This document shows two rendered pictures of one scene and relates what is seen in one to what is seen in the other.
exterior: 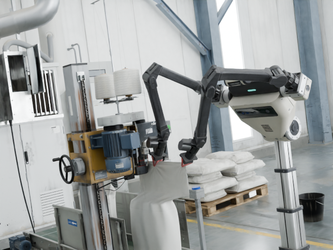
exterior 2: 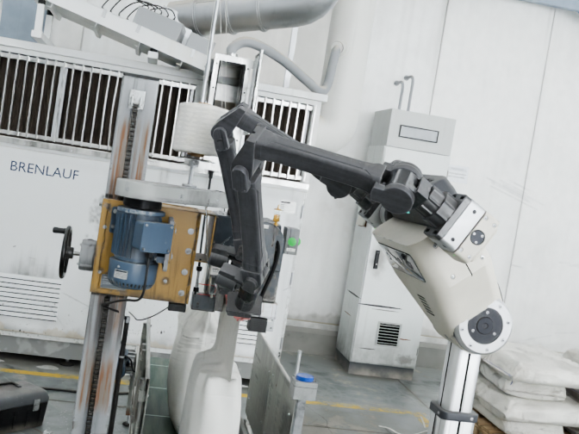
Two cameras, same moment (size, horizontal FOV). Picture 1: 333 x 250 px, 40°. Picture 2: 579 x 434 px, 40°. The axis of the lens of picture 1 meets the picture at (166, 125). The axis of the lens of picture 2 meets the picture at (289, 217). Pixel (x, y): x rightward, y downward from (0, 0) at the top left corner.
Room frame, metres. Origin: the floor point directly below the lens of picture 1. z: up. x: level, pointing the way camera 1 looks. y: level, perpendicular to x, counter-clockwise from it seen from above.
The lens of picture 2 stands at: (0.78, -1.27, 1.51)
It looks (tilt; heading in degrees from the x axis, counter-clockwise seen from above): 3 degrees down; 28
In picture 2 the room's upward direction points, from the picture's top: 9 degrees clockwise
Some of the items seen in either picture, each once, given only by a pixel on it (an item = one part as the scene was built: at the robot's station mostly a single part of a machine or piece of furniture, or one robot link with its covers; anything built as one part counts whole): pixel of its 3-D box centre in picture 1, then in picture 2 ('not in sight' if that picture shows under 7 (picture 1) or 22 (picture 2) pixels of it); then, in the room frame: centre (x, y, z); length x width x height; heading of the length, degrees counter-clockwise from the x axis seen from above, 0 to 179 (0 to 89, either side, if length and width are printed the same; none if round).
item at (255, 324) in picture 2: not in sight; (261, 324); (3.16, 0.05, 0.98); 0.09 x 0.05 x 0.05; 129
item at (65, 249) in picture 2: (66, 169); (65, 251); (2.77, 0.63, 1.13); 0.18 x 0.11 x 0.18; 39
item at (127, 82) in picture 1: (127, 82); (201, 130); (2.85, 0.21, 1.61); 0.17 x 0.17 x 0.17
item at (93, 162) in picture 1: (100, 154); (145, 247); (2.95, 0.44, 1.18); 0.34 x 0.25 x 0.31; 129
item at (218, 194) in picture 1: (198, 193); (512, 413); (6.02, -0.30, 0.20); 0.66 x 0.44 x 0.12; 39
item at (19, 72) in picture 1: (10, 88); (221, 115); (5.03, 1.62, 1.82); 0.51 x 0.27 x 0.71; 39
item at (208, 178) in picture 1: (195, 175); (518, 378); (6.04, -0.30, 0.44); 0.66 x 0.42 x 0.14; 33
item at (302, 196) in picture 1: (311, 207); not in sight; (4.91, -1.43, 0.13); 0.30 x 0.30 x 0.26
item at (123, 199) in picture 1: (145, 219); (268, 404); (3.71, 0.27, 0.53); 1.05 x 0.02 x 0.41; 39
